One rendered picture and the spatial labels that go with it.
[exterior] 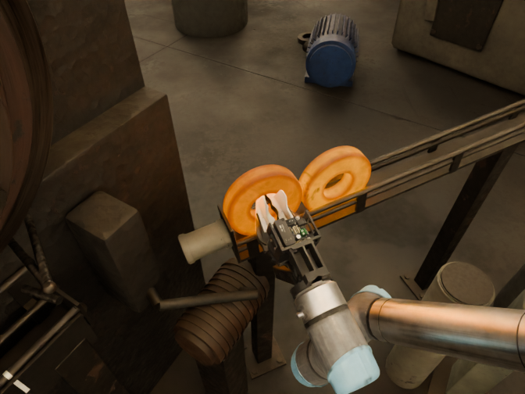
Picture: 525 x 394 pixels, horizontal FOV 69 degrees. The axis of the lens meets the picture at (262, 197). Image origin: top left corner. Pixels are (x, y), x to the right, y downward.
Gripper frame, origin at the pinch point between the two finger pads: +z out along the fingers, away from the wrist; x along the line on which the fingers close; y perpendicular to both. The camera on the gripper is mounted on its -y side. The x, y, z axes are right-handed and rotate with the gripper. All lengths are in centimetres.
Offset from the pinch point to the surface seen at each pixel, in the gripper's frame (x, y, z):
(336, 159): -14.0, 5.6, -0.4
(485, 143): -52, -1, -5
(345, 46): -104, -76, 109
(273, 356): -1, -70, -22
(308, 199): -8.6, -2.4, -2.8
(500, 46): -194, -76, 82
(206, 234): 12.1, -3.8, -2.2
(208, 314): 16.1, -18.0, -13.0
